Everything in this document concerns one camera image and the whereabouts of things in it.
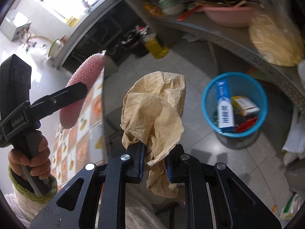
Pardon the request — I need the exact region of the pink scrubbing sponge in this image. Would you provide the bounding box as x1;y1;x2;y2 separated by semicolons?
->
59;52;106;129

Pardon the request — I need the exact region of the red white small box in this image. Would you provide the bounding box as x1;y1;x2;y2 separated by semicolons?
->
235;117;258;133

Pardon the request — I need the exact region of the blue toothpaste box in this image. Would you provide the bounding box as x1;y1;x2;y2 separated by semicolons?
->
216;79;235;133

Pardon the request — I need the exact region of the white orange medicine box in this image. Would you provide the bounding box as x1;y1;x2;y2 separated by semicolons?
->
231;96;260;116

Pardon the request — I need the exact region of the brown paper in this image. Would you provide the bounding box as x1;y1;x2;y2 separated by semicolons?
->
120;71;186;198

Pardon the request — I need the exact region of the left forearm green cuff sleeve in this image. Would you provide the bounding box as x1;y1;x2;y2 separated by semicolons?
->
2;164;59;227

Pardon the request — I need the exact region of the person's left hand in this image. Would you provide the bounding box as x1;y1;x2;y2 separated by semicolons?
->
8;135;51;181

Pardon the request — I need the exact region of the patterned tablecloth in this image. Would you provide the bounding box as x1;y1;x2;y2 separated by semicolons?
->
51;71;108;190

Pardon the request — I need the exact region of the blue plastic waste basket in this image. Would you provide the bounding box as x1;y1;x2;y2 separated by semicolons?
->
202;72;268;138

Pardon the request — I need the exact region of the yellow cooking oil bottle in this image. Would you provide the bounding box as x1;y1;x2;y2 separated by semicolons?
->
143;33;169;60

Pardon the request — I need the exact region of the grey perforated shelf table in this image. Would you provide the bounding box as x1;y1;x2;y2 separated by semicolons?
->
125;0;304;114

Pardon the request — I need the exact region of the green white bowl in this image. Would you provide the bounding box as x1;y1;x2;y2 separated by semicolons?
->
158;0;185;15

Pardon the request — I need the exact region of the bagged yellow dough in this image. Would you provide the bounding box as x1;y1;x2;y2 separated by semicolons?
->
249;10;304;67

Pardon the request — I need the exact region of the pink plastic basin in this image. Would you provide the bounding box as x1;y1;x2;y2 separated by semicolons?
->
203;6;256;28

